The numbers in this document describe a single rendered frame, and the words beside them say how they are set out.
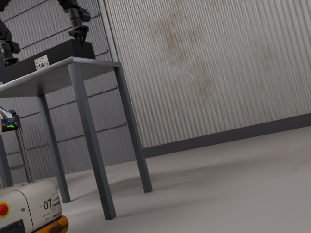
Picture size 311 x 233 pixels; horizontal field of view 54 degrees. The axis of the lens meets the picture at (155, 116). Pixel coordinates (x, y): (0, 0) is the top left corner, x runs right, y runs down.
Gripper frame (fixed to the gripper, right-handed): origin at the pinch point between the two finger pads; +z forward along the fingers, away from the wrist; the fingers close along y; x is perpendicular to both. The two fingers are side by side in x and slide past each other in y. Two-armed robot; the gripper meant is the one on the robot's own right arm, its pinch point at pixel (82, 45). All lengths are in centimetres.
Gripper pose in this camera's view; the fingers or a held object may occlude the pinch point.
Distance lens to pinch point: 174.8
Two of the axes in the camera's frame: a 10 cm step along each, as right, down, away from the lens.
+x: -4.1, 1.1, -9.0
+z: 2.6, 9.7, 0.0
